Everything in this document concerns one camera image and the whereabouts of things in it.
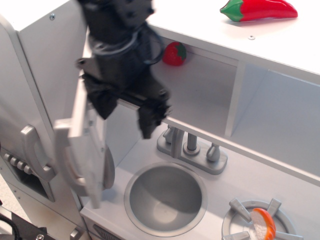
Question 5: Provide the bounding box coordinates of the silver round sink bowl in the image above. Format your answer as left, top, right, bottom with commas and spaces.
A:
124, 162, 208, 238

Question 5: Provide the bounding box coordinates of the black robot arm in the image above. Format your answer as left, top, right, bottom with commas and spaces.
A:
77, 0, 170, 139

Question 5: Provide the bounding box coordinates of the red toy chili pepper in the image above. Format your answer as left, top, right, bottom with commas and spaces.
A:
220, 0, 298, 22

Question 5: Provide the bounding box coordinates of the grey toy telephone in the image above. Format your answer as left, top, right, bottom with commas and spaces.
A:
103, 145, 115, 190

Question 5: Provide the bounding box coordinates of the grey fridge door handle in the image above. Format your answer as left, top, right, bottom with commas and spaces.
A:
20, 124, 56, 182

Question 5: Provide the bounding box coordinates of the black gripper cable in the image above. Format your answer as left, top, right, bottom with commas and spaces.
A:
142, 24, 166, 66

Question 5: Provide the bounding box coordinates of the grey ice dispenser panel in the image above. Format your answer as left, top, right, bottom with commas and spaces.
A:
0, 147, 55, 202

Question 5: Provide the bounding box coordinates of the grey oven handle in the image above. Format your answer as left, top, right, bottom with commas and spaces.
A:
69, 228, 82, 240

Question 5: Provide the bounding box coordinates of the red toy strawberry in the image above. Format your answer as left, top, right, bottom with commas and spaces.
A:
162, 41, 187, 66

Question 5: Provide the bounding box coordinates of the salmon sushi toy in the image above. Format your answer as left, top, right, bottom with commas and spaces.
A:
250, 208, 276, 240

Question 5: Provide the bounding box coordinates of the grey stove burner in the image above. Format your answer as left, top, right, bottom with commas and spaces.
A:
221, 198, 304, 240

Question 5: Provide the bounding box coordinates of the black cable bottom left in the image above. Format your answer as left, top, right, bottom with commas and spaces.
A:
0, 214, 47, 240

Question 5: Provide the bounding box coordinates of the grey toy faucet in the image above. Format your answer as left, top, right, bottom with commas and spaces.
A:
157, 125, 228, 175

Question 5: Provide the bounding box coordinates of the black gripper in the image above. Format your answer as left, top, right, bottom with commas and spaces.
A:
77, 29, 171, 139

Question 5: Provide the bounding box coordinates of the white toy microwave door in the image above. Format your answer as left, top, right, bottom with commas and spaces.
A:
68, 76, 106, 209

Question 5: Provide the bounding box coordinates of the white toy kitchen cabinet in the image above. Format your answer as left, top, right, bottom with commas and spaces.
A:
0, 0, 320, 240

